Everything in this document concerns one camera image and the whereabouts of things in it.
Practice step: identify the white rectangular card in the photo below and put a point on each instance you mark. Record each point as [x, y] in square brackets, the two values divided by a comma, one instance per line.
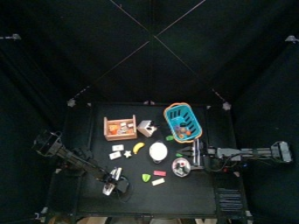
[118, 147]

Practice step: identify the small green toy piece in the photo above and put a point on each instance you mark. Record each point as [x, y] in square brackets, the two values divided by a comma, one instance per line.
[179, 155]

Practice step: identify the white packet in crate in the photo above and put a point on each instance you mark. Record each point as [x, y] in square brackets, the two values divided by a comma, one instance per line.
[123, 124]

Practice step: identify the wooden crate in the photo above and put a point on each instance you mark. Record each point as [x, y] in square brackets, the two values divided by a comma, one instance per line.
[120, 136]

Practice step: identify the yellow toy banana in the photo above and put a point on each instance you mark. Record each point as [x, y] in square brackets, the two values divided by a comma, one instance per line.
[138, 148]

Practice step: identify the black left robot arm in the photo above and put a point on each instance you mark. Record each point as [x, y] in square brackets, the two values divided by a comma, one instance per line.
[74, 157]

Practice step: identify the green toy vegetable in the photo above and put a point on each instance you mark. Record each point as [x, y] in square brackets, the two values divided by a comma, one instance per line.
[170, 138]

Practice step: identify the small white blocks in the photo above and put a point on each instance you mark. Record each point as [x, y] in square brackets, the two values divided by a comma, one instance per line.
[115, 155]

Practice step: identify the small toy house box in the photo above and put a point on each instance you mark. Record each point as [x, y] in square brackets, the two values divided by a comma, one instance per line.
[144, 127]

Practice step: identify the white star toy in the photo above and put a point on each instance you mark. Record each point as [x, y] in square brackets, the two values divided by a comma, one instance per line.
[127, 154]

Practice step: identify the white text label sticker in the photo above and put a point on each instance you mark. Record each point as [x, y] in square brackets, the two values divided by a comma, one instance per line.
[230, 199]

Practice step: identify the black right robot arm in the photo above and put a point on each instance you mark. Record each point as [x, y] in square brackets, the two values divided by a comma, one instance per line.
[252, 153]

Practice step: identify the white rectangular block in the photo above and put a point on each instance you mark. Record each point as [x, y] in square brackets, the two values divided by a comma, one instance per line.
[158, 181]

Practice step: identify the purple toy in basket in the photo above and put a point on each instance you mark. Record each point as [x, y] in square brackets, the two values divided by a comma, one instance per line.
[176, 128]

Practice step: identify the orange toy in basket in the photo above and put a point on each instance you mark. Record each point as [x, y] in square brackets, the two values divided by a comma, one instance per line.
[187, 132]

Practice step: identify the teal basket orange rim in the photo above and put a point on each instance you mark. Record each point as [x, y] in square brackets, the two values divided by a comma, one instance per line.
[175, 115]

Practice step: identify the metal frame corner bracket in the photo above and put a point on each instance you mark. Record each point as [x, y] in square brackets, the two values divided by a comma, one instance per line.
[291, 38]
[71, 102]
[226, 106]
[15, 36]

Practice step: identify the pink rectangular block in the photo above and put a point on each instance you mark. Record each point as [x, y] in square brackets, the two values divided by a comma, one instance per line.
[159, 173]

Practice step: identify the orange packet in crate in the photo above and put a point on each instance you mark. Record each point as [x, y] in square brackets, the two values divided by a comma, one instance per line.
[114, 128]

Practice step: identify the green toy wedge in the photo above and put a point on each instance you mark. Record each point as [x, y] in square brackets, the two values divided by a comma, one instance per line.
[146, 177]

